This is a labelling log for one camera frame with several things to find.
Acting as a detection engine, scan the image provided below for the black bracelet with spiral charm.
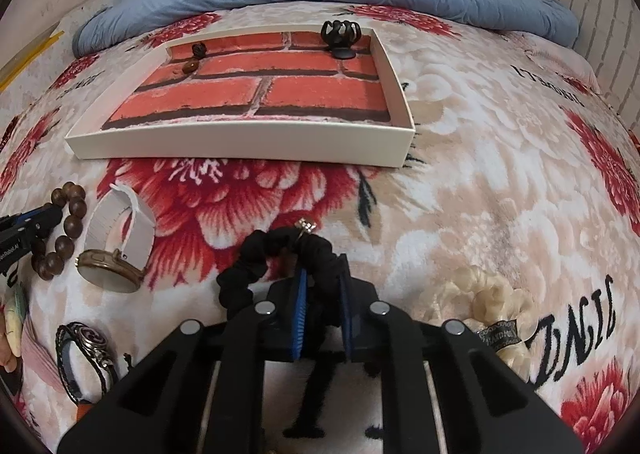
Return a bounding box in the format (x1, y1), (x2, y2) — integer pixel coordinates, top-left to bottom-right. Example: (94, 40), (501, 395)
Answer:
(55, 321), (121, 406)

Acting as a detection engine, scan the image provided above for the black scrunchie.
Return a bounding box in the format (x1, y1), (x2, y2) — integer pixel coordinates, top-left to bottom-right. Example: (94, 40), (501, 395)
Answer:
(217, 228), (346, 330)

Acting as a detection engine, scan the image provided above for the white box with brick print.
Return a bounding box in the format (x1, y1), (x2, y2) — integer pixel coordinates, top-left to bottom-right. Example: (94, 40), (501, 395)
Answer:
(65, 24), (418, 169)

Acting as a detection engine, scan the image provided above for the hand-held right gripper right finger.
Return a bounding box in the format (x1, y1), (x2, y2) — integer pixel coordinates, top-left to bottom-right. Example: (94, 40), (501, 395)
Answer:
(337, 254), (586, 454)

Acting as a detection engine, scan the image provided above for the black claw hair clip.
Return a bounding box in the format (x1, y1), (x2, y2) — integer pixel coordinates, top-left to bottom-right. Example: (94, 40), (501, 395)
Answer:
(320, 19), (362, 60)

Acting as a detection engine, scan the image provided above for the cream braided hair tie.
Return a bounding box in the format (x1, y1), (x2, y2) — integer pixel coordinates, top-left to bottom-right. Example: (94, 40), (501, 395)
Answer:
(440, 267), (539, 380)

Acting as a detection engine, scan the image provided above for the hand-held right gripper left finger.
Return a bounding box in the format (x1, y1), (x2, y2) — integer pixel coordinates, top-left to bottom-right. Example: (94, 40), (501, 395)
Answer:
(57, 268), (308, 454)

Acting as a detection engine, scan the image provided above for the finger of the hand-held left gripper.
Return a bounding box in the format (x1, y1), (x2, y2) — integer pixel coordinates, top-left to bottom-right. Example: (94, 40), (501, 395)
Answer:
(0, 204), (64, 255)

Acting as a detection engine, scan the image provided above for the yellow strip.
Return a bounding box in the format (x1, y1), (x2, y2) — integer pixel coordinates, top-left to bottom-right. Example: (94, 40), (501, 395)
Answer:
(0, 29), (66, 91)

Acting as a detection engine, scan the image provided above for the cream pineapple plush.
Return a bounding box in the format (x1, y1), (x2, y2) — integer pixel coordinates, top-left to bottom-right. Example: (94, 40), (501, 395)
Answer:
(0, 284), (26, 375)

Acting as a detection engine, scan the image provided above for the wooden bead bracelet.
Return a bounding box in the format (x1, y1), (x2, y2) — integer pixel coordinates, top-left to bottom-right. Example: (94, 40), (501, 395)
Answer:
(31, 184), (89, 280)

